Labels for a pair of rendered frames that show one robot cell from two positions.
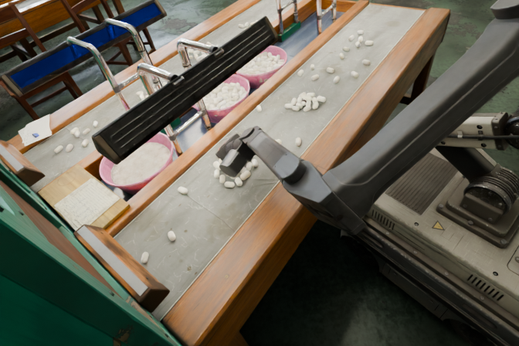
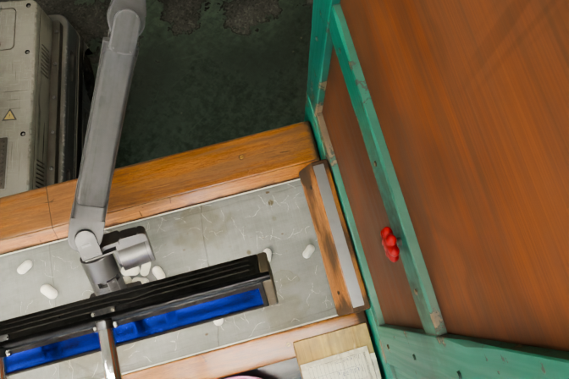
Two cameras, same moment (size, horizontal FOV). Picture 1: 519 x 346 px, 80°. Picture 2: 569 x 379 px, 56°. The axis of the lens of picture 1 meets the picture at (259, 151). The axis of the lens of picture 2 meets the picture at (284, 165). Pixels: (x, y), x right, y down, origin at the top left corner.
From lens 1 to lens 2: 0.78 m
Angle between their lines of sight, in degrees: 58
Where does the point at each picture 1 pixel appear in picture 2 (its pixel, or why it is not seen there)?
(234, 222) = (192, 216)
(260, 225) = (171, 182)
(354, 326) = not seen: hidden behind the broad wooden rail
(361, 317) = not seen: hidden behind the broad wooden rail
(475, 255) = (19, 73)
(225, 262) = (233, 172)
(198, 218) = (226, 257)
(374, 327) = (149, 156)
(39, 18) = not seen: outside the picture
